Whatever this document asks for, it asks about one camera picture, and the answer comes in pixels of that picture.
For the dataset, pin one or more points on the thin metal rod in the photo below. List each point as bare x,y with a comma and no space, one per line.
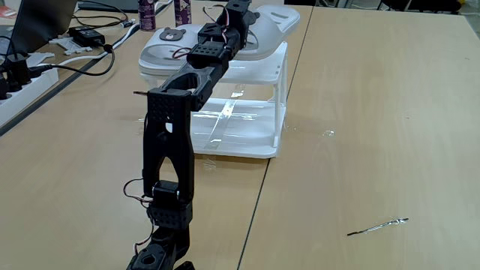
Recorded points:
375,227

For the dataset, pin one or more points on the red flat object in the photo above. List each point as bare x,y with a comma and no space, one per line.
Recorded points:
7,12

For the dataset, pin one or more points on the dark laptop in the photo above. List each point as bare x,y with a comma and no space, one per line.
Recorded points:
41,22

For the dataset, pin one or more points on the white plastic shelf box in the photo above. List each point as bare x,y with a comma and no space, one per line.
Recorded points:
247,127

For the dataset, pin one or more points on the white bear slipper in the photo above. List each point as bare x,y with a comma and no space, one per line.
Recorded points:
273,30
157,52

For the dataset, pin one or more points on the white power strip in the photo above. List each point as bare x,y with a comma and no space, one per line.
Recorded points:
26,93

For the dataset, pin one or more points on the black wall plug adapter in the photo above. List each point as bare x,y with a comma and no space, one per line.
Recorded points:
17,71

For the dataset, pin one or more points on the clear tape scrap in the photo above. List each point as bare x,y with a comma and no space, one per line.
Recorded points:
329,132

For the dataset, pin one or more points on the black power adapter brick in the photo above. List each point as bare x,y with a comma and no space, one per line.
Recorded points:
87,36

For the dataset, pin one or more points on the white printed plastic part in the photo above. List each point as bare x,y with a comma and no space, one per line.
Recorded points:
71,45

